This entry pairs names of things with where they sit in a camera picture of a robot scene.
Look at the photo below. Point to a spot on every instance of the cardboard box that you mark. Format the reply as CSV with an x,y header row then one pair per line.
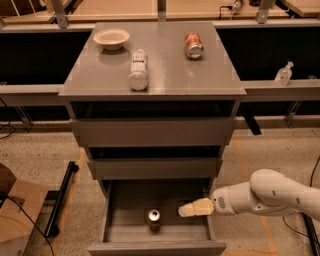
x,y
22,205

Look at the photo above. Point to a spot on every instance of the grey top drawer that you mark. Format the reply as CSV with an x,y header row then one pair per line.
x,y
153,132

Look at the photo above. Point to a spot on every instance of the black bar floor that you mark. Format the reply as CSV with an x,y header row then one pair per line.
x,y
311,233
58,196

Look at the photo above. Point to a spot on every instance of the white plastic bottle lying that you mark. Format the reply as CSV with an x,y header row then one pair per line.
x,y
138,76

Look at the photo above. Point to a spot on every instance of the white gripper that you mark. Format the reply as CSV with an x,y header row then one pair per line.
x,y
220,199

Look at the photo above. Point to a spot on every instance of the red soda can lying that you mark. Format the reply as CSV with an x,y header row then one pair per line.
x,y
193,45

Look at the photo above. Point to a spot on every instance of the black bar left floor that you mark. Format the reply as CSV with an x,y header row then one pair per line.
x,y
58,196

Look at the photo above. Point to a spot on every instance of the grey drawer cabinet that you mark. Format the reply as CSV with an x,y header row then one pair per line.
x,y
175,107

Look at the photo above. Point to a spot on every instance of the grey metal rail shelf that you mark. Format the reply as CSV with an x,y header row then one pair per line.
x,y
239,59

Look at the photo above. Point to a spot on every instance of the grey open bottom drawer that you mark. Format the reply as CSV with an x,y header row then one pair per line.
x,y
126,230

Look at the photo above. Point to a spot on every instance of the clear sanitizer pump bottle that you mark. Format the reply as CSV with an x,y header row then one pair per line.
x,y
284,74

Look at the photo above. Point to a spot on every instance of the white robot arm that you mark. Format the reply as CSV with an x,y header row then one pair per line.
x,y
267,193

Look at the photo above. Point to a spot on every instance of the white paper bowl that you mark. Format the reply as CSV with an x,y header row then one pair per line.
x,y
111,39

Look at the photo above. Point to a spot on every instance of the black bar right floor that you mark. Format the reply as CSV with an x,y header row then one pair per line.
x,y
311,233

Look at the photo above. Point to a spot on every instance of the grey middle drawer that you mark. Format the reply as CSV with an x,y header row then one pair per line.
x,y
163,168

